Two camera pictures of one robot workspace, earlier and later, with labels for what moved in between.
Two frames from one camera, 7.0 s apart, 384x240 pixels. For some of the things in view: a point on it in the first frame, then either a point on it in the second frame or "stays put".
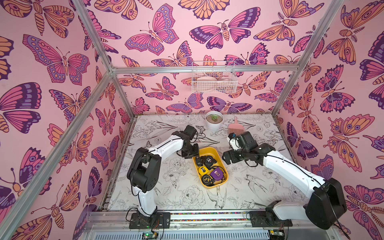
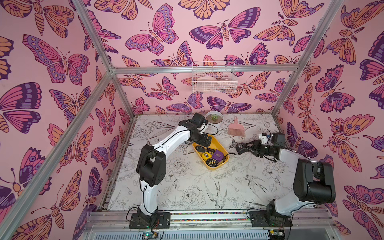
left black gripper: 195,154 → 203,142
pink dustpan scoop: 237,128 stays put
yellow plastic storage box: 215,152 → 215,144
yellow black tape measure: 207,180 → 212,162
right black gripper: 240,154 → 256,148
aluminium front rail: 213,225 stays put
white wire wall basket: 214,77 stays put
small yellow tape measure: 203,170 → 206,155
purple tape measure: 217,174 → 218,155
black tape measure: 208,161 → 200,148
